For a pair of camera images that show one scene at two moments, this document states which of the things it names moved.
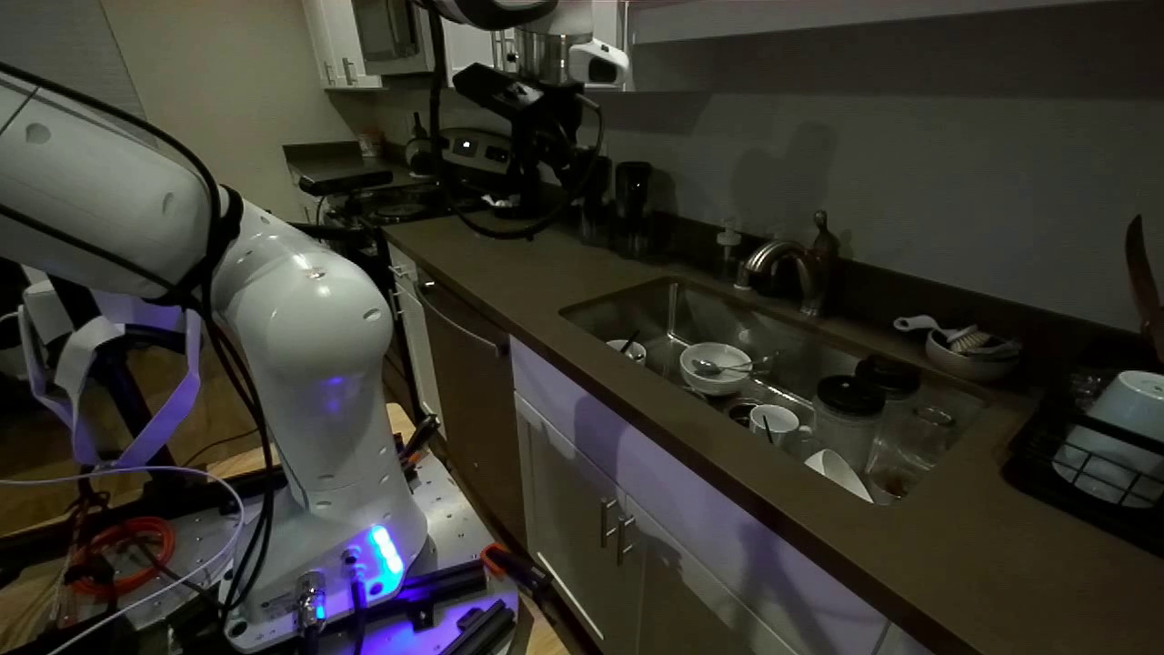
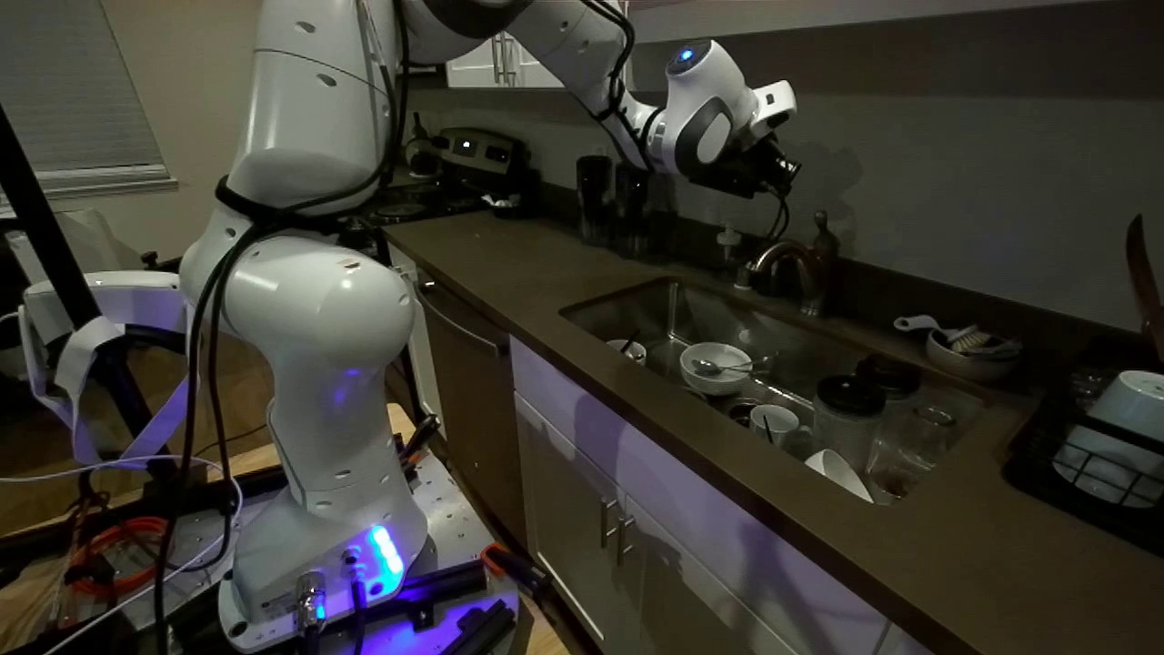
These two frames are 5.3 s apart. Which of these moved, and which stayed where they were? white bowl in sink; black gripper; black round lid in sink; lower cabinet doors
Moved: black gripper
Stayed: lower cabinet doors; black round lid in sink; white bowl in sink
